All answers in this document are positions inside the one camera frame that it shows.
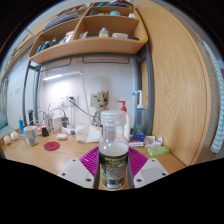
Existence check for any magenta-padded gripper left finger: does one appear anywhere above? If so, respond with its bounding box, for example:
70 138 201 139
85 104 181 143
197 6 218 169
57 145 101 190

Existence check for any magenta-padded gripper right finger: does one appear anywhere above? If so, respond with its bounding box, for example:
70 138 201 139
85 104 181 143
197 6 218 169
127 146 170 190

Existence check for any blue tube with white cap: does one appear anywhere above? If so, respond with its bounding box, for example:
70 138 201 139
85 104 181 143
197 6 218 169
17 115 26 134

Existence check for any white wall socket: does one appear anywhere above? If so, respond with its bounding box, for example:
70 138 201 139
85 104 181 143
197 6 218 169
67 94 79 106
59 96 68 108

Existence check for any small white oval case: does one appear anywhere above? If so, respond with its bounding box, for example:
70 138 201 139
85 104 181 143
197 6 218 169
56 133 69 141

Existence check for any clear bottle with dark label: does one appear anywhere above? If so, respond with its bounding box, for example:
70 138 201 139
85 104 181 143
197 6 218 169
98 110 130 190

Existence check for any wooden shelf unit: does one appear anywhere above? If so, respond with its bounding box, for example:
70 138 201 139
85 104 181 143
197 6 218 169
28 0 149 65

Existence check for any white wall box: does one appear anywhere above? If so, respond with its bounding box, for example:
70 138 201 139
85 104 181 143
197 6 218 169
90 93 101 108

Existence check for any flat round red coaster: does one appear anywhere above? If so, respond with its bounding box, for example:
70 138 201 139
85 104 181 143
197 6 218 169
43 141 61 152

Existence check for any teal bed mattress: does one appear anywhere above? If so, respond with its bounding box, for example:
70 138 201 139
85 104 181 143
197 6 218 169
0 124 16 139

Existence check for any wooden tree figurine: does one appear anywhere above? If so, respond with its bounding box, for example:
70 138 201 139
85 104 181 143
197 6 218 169
93 89 110 127

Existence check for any white pump bottle red top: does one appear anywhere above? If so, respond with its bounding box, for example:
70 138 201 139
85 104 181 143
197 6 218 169
117 100 132 143

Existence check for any teal pillow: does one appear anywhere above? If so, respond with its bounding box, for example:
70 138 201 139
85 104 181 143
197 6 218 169
0 112 8 129

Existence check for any black electric shaver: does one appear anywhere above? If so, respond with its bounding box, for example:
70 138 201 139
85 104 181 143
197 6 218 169
27 109 35 127

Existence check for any blue flat box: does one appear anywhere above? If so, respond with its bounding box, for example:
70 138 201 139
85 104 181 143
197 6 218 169
128 131 147 148

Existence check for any teal checked towel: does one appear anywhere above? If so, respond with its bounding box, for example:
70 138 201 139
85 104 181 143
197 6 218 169
203 39 224 154

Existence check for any long wooden wall shelf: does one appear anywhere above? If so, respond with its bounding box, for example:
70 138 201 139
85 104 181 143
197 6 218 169
0 19 44 81

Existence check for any black charger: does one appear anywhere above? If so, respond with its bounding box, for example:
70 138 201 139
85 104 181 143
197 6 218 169
61 116 69 129

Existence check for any green flat box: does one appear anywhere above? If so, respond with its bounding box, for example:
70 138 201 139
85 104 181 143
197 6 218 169
147 145 171 157

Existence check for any white desk lamp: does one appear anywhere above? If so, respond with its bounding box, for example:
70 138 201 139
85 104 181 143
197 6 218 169
42 69 93 118

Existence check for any small black box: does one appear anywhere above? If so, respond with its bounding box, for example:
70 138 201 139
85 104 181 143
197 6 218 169
41 125 50 138

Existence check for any white and pink pack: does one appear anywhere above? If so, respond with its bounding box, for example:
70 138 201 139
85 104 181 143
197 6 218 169
144 134 164 148

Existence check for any white power strip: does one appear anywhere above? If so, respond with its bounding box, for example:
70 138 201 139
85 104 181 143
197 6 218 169
61 126 77 136

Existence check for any dark grey metal frame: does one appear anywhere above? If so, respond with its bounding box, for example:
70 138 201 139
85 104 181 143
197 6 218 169
22 43 155 136

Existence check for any blue squeeze bottle white nozzle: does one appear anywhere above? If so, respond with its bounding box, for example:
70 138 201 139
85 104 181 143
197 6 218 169
131 89 148 134

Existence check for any cream mug with blue patches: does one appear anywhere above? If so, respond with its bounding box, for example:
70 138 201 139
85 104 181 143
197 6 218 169
23 125 39 146

